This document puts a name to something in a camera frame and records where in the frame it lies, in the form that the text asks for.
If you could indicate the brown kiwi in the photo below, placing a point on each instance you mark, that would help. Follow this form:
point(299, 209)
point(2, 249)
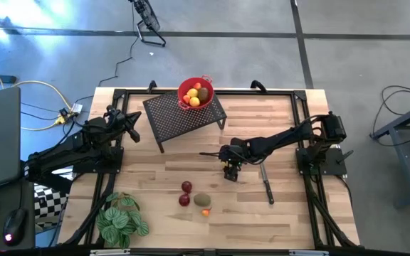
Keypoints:
point(203, 94)

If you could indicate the black perforated metal shelf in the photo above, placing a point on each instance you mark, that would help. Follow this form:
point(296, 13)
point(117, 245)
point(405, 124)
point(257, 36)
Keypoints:
point(176, 121)

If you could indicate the green kiwi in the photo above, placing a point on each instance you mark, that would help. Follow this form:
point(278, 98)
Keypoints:
point(201, 199)

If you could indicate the silver metal bracket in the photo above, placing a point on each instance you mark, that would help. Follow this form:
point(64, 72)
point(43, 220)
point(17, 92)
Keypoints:
point(109, 252)
point(308, 253)

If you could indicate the black floor fan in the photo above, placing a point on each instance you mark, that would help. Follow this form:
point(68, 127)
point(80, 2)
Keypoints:
point(148, 17)

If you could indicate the black white checkered board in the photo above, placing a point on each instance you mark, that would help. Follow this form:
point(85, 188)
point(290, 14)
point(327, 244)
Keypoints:
point(48, 202)

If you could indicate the green striped leaf plant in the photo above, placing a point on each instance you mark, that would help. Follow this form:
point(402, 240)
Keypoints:
point(119, 220)

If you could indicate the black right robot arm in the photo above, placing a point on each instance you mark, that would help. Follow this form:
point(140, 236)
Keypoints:
point(287, 137)

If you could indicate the dark desk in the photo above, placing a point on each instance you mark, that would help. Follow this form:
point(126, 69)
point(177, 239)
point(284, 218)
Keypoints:
point(27, 199)

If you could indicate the small orange pear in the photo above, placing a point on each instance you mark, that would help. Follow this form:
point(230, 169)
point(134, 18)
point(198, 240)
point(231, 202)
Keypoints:
point(197, 85)
point(205, 212)
point(186, 99)

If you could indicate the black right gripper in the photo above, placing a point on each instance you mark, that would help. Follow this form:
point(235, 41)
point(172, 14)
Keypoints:
point(233, 153)

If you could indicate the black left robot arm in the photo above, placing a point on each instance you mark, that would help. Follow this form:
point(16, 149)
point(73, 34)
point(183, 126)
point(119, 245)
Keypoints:
point(66, 153)

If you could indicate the red plastic colander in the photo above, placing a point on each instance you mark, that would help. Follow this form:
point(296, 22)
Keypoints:
point(185, 85)

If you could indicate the dark red plum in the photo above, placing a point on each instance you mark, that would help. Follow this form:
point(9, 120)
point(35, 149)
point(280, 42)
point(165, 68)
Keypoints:
point(186, 186)
point(184, 200)

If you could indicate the black aluminium table frame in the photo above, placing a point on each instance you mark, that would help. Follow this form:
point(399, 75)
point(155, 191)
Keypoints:
point(262, 93)

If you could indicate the yellow lemon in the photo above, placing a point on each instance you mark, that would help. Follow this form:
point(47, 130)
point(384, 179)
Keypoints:
point(192, 93)
point(194, 102)

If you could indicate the black power adapter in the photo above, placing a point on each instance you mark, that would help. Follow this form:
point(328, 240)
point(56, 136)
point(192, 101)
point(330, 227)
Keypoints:
point(63, 112)

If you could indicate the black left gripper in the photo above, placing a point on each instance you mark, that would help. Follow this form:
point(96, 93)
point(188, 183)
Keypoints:
point(117, 122)

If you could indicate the black computer mouse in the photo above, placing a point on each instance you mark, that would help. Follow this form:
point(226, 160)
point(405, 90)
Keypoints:
point(14, 225)

